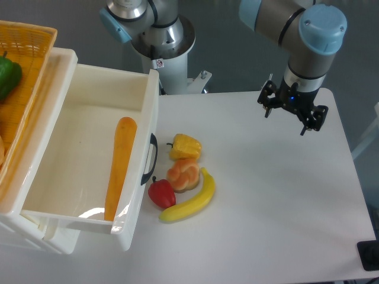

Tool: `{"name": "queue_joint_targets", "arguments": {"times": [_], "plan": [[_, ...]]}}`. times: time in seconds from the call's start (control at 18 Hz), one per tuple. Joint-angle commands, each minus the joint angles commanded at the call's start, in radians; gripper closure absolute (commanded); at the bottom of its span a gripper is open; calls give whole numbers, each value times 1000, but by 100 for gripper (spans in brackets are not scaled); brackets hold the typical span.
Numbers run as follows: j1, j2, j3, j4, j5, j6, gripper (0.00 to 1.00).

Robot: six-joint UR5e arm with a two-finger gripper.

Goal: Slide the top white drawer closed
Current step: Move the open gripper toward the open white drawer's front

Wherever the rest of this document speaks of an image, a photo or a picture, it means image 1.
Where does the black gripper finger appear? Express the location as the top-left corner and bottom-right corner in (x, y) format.
(257, 80), (282, 118)
(297, 105), (329, 135)

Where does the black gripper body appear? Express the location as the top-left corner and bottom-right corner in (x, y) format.
(275, 79), (319, 115)

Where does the white top drawer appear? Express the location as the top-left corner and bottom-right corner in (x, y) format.
(22, 64), (159, 251)

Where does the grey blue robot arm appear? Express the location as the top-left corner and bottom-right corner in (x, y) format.
(99, 1), (347, 131)

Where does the white drawer cabinet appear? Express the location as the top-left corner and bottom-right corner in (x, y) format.
(1, 47), (79, 254)

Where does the yellow bell pepper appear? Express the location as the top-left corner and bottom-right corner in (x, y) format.
(167, 134), (202, 160)

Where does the braided bread roll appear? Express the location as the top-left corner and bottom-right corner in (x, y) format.
(166, 159), (200, 193)

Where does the black device at edge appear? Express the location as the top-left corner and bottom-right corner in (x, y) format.
(356, 240), (379, 271)

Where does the long orange carrot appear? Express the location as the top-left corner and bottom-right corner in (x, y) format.
(104, 117), (137, 221)

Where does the red bell pepper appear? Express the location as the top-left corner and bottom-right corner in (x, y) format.
(148, 176), (176, 209)

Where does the yellow banana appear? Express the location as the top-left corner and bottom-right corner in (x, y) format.
(159, 167), (216, 223)

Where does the orange woven basket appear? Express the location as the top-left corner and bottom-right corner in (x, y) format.
(1, 20), (57, 200)

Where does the green bell pepper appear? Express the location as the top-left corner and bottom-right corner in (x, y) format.
(1, 51), (23, 100)

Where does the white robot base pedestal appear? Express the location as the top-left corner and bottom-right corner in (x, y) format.
(131, 15), (212, 95)

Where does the black drawer handle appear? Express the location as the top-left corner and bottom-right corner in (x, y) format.
(140, 133), (158, 185)

